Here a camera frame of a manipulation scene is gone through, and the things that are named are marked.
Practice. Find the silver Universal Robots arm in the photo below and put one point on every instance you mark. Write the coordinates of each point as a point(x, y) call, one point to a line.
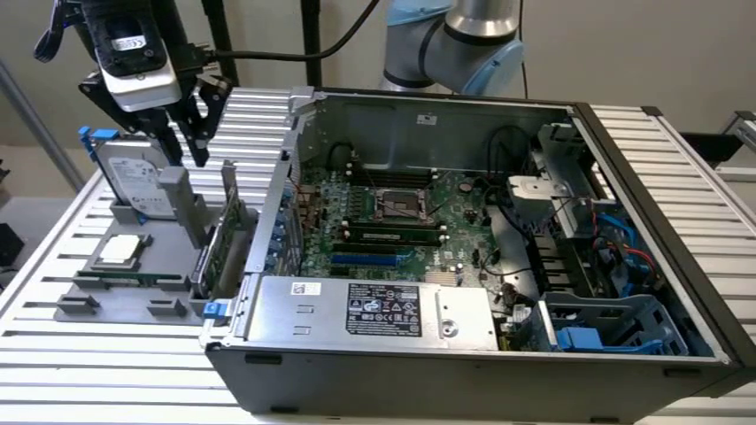
point(440, 48)

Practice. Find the grey parts rack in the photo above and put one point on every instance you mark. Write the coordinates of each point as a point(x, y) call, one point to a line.
point(117, 301)

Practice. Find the silver CPU chip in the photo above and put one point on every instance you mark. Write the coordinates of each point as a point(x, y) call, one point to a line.
point(122, 247)

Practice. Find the black stand pole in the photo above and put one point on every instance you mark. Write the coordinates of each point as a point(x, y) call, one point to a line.
point(221, 35)
point(310, 40)

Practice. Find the blue expansion slot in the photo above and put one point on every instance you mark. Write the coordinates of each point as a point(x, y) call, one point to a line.
point(365, 259)

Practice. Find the blue plastic disk bay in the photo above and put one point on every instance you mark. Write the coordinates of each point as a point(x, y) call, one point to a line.
point(613, 327)

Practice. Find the blue latch clip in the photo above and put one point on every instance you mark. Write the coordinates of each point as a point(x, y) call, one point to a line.
point(213, 309)

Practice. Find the black open PC case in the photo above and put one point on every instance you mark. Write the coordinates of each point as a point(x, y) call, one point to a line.
point(472, 380)

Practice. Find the aluminium profile pole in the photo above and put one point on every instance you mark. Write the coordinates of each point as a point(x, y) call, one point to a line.
point(34, 119)

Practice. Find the black expansion slot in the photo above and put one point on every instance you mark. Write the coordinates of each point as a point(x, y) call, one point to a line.
point(362, 249)

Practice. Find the metal CPU socket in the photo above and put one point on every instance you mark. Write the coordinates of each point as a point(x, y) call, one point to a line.
point(401, 203)

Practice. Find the silver chipset heatsink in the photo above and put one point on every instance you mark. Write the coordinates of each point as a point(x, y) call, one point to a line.
point(441, 278)

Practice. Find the green graphics card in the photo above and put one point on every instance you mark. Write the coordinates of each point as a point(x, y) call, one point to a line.
point(222, 239)

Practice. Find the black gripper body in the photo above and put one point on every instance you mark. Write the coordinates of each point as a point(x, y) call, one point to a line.
point(182, 53)

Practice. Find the green motherboard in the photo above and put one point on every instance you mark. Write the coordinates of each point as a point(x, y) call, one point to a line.
point(460, 230)

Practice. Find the green RAM stick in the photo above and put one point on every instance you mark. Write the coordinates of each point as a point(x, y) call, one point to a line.
point(129, 278)

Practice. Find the silver black wrist camera box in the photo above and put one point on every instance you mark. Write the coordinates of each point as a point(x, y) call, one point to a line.
point(138, 84)

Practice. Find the black labelled RAM stick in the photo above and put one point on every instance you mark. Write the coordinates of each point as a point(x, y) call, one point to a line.
point(392, 236)

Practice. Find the grey metal drive cage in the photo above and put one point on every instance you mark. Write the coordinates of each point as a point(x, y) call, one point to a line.
point(554, 186)

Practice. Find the aluminium frame rail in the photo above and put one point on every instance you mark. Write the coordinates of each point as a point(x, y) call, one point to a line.
point(737, 133)

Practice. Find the silver power supply unit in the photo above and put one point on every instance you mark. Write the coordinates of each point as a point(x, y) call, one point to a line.
point(330, 319)

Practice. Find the silver hard disk blue bracket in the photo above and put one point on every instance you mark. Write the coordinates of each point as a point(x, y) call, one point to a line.
point(132, 177)

